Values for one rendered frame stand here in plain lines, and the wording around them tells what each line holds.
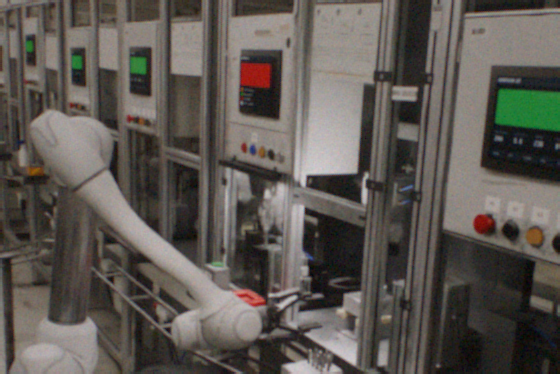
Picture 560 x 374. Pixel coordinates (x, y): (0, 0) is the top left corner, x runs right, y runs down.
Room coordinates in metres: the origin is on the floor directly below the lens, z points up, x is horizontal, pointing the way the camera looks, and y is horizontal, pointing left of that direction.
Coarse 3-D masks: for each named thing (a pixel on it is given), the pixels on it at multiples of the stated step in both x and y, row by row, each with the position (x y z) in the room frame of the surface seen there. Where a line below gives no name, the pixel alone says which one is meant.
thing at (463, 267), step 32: (480, 0) 1.62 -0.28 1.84; (512, 0) 1.67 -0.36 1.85; (544, 0) 1.74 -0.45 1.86; (448, 256) 1.55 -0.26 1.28; (480, 256) 1.47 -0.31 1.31; (512, 256) 1.40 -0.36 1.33; (448, 288) 1.54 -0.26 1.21; (480, 288) 1.46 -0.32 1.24; (512, 288) 1.39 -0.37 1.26; (544, 288) 1.33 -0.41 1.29; (448, 320) 1.53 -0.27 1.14; (480, 320) 1.45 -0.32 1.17; (512, 320) 1.38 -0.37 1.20; (544, 320) 1.32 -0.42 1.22; (448, 352) 1.52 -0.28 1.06; (480, 352) 1.44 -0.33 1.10; (512, 352) 1.37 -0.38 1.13; (544, 352) 1.31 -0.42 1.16
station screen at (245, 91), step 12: (240, 60) 2.31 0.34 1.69; (252, 60) 2.24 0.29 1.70; (264, 60) 2.18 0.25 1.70; (240, 72) 2.31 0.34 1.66; (240, 84) 2.30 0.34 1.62; (240, 96) 2.30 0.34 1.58; (252, 96) 2.23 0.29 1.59; (264, 96) 2.17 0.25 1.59; (252, 108) 2.23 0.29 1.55; (264, 108) 2.17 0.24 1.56
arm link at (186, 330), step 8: (192, 312) 1.69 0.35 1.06; (176, 320) 1.67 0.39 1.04; (184, 320) 1.66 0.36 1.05; (192, 320) 1.66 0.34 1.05; (176, 328) 1.65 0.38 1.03; (184, 328) 1.64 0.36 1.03; (192, 328) 1.65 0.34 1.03; (200, 328) 1.64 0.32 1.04; (176, 336) 1.65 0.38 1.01; (184, 336) 1.64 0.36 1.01; (192, 336) 1.64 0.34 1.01; (200, 336) 1.64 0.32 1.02; (176, 344) 1.66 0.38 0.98; (184, 344) 1.64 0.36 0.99; (192, 344) 1.64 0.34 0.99; (200, 344) 1.65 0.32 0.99; (208, 344) 1.63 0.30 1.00
